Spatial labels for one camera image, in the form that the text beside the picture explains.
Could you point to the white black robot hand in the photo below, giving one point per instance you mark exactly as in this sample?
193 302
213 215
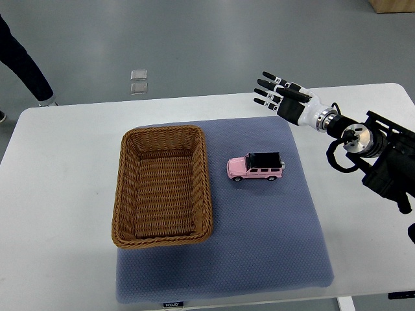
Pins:
301 108

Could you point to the pink toy car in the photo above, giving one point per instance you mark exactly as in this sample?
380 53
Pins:
257 165

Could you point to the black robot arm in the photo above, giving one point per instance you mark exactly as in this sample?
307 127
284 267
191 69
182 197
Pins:
380 148

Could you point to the brown wicker basket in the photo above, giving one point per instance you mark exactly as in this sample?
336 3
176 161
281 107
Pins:
163 195

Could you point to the wooden box corner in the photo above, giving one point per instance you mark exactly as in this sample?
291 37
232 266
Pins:
392 6

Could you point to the blue-grey cushion mat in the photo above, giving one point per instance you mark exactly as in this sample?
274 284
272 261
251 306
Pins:
266 234

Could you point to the lower metal floor plate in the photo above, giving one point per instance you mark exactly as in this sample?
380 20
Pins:
138 88

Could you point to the metal floor plate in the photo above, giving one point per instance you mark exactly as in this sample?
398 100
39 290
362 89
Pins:
138 74
138 88

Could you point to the upper metal floor plate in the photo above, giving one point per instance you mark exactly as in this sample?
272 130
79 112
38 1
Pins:
138 74

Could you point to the white table leg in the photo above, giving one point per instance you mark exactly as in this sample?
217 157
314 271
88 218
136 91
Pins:
346 303

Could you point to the black table control panel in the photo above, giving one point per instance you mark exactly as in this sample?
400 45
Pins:
401 295

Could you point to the person's dark trouser leg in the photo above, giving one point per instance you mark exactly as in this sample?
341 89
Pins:
17 59

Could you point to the dark shoe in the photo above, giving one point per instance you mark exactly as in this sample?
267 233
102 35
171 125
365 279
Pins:
2 116

